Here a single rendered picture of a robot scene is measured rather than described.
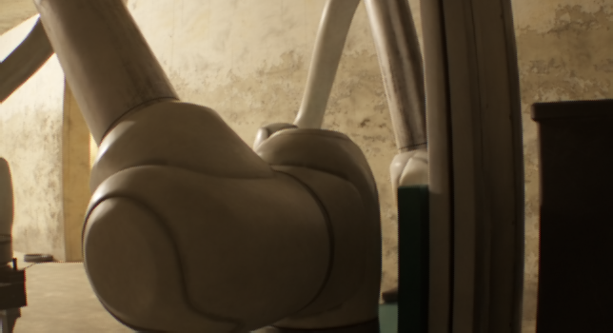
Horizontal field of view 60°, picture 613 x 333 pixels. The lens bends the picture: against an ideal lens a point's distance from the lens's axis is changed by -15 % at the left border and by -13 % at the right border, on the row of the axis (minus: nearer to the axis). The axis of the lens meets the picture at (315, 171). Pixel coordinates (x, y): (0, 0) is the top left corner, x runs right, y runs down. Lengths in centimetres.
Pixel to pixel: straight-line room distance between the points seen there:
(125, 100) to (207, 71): 418
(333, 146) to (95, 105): 26
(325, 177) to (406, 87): 70
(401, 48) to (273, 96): 298
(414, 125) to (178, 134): 85
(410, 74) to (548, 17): 218
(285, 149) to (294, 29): 359
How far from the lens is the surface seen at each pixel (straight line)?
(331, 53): 124
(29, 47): 103
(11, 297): 120
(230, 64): 458
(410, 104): 131
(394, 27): 134
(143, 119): 54
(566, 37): 338
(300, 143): 66
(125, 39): 63
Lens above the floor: 77
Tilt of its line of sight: 1 degrees up
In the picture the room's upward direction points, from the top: 1 degrees counter-clockwise
